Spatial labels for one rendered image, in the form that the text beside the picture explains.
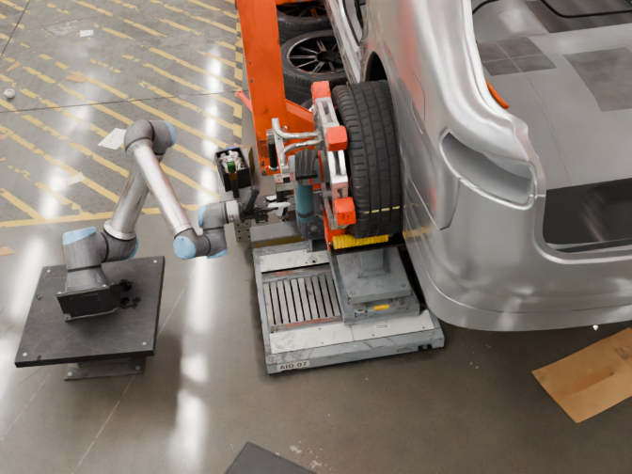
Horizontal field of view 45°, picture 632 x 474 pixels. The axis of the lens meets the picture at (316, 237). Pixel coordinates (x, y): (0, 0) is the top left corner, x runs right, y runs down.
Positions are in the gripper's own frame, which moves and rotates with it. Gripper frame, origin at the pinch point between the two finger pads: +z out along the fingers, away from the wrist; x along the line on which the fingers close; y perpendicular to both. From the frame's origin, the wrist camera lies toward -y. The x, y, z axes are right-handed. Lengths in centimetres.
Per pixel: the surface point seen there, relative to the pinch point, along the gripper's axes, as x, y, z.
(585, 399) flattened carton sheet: 63, 82, 116
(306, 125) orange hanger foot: -62, 6, 16
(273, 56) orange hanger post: -60, -33, 4
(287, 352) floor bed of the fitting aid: 11, 82, -8
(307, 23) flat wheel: -224, 33, 38
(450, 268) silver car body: 75, -23, 46
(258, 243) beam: -57, 72, -15
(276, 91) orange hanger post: -60, -16, 4
